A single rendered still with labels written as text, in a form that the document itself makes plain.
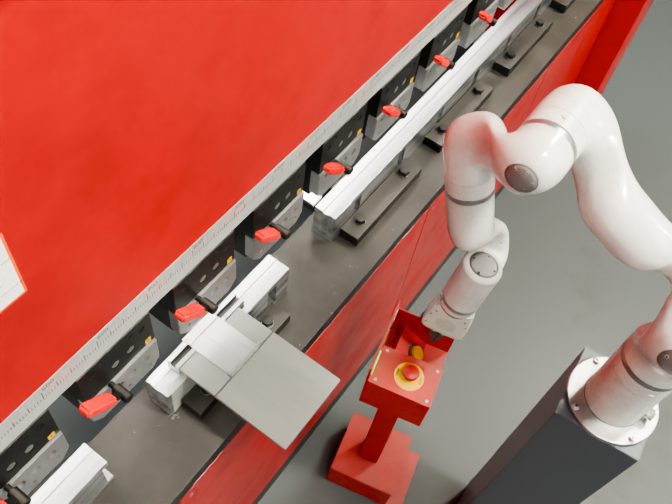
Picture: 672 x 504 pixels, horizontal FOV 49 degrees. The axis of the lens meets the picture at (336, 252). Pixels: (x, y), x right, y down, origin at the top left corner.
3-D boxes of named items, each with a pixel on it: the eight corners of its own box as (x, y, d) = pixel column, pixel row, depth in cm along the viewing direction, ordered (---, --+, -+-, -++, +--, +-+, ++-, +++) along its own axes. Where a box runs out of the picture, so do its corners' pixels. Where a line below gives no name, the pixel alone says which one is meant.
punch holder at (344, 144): (316, 201, 150) (324, 146, 136) (283, 180, 152) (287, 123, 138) (358, 158, 157) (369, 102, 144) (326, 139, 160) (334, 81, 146)
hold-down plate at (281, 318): (201, 420, 153) (200, 415, 150) (181, 405, 154) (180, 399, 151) (290, 321, 168) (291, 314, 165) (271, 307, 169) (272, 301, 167)
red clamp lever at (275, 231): (268, 237, 126) (292, 231, 135) (249, 224, 127) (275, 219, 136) (263, 246, 127) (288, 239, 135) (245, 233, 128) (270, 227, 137)
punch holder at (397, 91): (371, 145, 160) (383, 89, 146) (339, 126, 162) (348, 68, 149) (408, 108, 168) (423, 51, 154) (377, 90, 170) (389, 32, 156)
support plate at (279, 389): (285, 451, 139) (285, 449, 138) (179, 371, 146) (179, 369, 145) (340, 381, 148) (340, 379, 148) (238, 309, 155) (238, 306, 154)
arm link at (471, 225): (474, 142, 143) (476, 252, 164) (435, 193, 134) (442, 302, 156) (518, 154, 139) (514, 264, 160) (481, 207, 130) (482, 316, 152)
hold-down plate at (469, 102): (439, 153, 202) (441, 146, 199) (422, 143, 203) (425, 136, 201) (491, 95, 217) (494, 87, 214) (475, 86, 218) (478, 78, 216)
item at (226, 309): (179, 374, 148) (178, 368, 145) (168, 366, 148) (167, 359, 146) (243, 306, 158) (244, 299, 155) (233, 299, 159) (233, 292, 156)
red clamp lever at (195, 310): (188, 317, 116) (220, 305, 125) (168, 303, 117) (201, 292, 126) (183, 326, 116) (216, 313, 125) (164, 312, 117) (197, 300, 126)
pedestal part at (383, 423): (376, 464, 229) (409, 394, 184) (358, 456, 230) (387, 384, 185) (382, 446, 232) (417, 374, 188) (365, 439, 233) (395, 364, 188)
